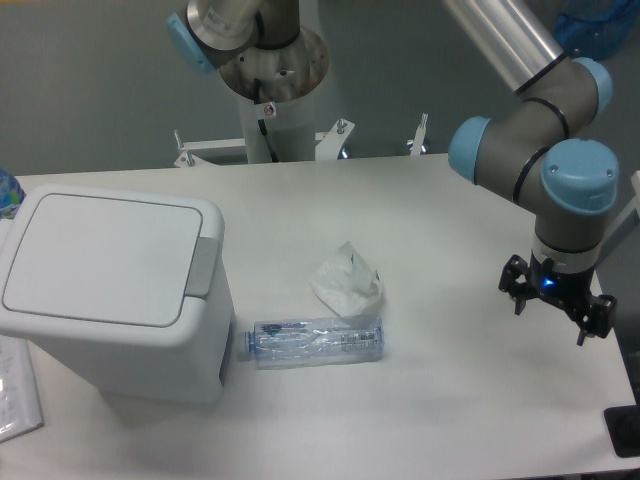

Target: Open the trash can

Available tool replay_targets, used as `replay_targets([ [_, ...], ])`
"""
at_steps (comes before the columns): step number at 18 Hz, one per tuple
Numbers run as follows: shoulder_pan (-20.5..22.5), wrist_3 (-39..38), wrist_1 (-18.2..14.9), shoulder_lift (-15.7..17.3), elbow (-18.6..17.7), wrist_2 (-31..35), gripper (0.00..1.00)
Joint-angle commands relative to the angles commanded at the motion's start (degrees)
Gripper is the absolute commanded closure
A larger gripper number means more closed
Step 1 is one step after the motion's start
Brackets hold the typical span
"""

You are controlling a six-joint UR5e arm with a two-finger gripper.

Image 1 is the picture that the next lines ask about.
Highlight white trash can lid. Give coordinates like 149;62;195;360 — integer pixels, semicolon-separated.
1;190;203;328

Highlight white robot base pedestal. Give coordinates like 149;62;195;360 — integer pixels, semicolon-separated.
219;26;329;137

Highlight blue water jug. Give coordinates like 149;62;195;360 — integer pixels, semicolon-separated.
552;1;639;60

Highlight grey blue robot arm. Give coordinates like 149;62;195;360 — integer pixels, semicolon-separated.
167;1;619;338

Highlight white trash can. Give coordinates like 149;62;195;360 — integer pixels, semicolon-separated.
1;184;234;403

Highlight white paper booklet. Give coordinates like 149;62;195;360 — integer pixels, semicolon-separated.
1;336;44;442

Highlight clear plastic water bottle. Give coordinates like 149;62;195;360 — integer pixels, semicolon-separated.
237;315;385;369

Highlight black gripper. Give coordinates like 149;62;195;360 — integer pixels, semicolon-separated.
498;254;616;346

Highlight crumpled white plastic bag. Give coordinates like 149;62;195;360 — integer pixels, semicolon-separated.
309;241;384;317

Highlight black device at table edge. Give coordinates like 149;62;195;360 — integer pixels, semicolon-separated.
604;405;639;458

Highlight white mounting bracket frame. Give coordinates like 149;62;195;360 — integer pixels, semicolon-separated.
171;112;431;169

